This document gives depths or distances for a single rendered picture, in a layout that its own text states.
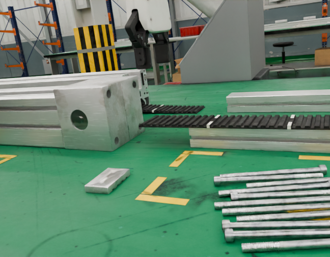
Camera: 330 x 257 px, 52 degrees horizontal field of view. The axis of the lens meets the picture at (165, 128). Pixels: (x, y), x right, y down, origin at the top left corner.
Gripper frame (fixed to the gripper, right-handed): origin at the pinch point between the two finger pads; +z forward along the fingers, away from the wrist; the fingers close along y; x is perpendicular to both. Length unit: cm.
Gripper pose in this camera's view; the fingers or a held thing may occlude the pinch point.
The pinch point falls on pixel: (153, 59)
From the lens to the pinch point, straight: 70.1
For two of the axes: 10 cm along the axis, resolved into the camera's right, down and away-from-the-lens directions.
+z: 1.2, 9.5, 2.7
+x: -9.0, -0.2, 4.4
